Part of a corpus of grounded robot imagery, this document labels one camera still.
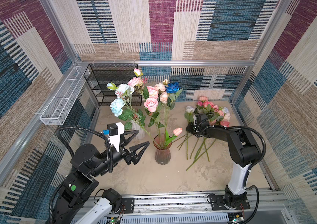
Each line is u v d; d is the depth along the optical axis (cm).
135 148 46
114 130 44
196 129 79
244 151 52
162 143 77
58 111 92
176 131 69
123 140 54
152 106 57
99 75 100
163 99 70
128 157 46
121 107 55
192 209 73
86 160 38
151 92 60
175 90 66
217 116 105
